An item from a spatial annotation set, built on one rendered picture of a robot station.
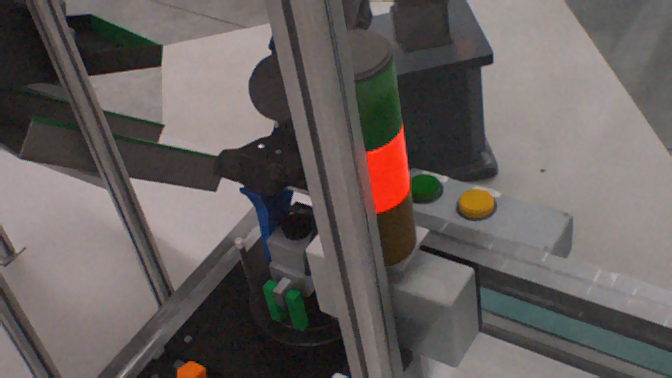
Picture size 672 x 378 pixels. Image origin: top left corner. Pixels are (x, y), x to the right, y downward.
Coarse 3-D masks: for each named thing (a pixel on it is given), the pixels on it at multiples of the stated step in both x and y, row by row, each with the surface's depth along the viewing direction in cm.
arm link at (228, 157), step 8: (288, 120) 86; (288, 128) 85; (296, 136) 85; (224, 152) 90; (232, 152) 90; (216, 160) 90; (224, 160) 89; (232, 160) 89; (216, 168) 90; (224, 168) 90; (232, 168) 89; (224, 176) 90; (232, 176) 89; (304, 184) 88; (304, 192) 88
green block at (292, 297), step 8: (288, 296) 89; (296, 296) 89; (288, 304) 90; (296, 304) 90; (296, 312) 90; (304, 312) 91; (296, 320) 91; (304, 320) 92; (296, 328) 92; (304, 328) 92
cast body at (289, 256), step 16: (288, 224) 89; (304, 224) 89; (272, 240) 89; (288, 240) 89; (304, 240) 88; (272, 256) 90; (288, 256) 89; (304, 256) 88; (272, 272) 91; (288, 272) 90; (304, 272) 89; (288, 288) 90; (304, 288) 90
